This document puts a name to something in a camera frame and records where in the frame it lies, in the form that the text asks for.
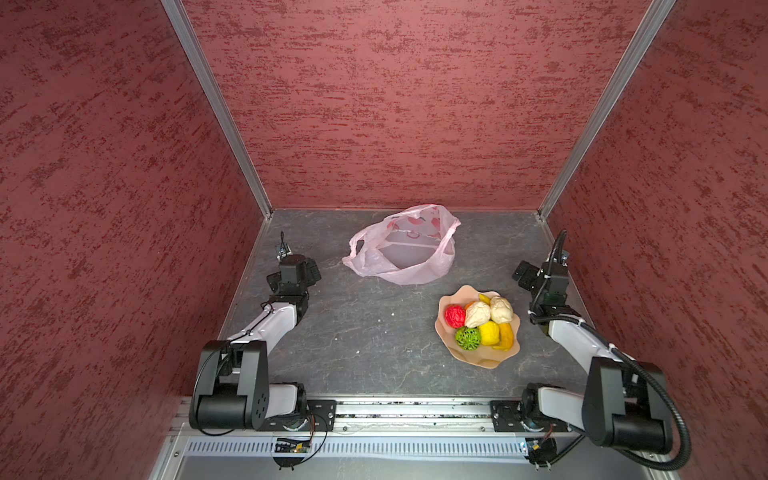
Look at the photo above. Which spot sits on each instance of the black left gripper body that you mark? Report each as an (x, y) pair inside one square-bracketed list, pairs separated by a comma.
[(312, 277)]

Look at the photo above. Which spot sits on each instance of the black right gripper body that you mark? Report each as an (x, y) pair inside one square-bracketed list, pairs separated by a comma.
[(529, 279)]

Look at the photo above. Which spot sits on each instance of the yellow fake lemon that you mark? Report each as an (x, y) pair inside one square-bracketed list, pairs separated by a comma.
[(489, 333)]

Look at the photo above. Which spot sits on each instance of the beige fake pear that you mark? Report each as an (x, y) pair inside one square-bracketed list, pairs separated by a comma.
[(476, 314)]

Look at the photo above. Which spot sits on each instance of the green fake fruit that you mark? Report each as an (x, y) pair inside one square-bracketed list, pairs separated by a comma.
[(468, 339)]

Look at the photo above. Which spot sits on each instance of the red fake fruit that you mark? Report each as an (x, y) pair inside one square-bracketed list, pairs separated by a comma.
[(454, 316)]

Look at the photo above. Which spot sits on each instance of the pink plastic bag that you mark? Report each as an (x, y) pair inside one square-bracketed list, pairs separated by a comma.
[(413, 247)]

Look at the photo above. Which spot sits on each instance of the yellow fake banana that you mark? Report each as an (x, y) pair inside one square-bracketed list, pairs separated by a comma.
[(506, 337)]

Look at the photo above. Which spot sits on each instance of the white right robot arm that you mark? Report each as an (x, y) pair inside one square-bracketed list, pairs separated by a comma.
[(619, 407)]

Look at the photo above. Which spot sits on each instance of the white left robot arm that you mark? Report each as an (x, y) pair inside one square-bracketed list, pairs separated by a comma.
[(232, 390)]

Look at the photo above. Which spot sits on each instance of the pink wavy bowl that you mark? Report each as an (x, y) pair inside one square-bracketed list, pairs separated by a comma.
[(484, 356)]

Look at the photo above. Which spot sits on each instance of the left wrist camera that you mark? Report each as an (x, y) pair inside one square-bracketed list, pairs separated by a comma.
[(282, 249)]

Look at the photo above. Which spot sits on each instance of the right aluminium corner post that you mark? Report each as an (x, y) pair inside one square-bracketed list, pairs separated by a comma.
[(648, 28)]

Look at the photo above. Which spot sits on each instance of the aluminium corner post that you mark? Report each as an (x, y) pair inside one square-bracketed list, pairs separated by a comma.
[(648, 28), (193, 50)]

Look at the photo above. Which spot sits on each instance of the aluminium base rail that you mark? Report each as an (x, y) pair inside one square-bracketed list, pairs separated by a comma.
[(390, 438)]

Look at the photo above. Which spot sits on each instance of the left aluminium corner post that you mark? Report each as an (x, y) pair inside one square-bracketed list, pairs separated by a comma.
[(193, 50)]

